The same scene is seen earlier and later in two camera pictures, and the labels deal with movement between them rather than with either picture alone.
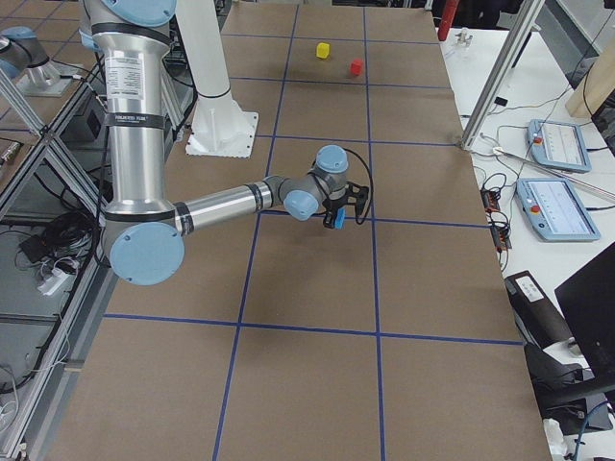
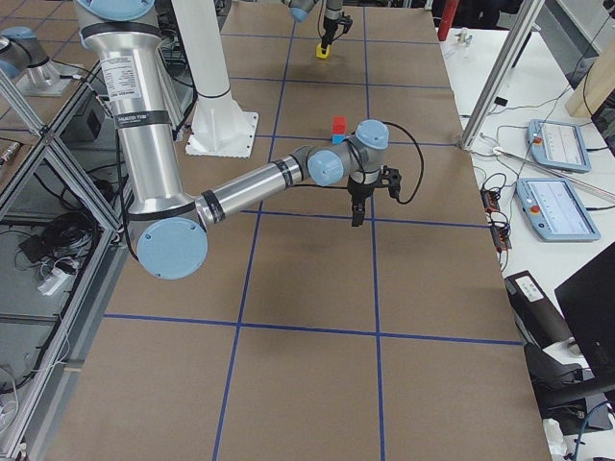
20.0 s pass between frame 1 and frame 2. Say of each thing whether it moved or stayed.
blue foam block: moved
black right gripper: moved
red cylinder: stayed
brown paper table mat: stayed
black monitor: stayed
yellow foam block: stayed
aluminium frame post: stayed
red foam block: moved
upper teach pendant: stayed
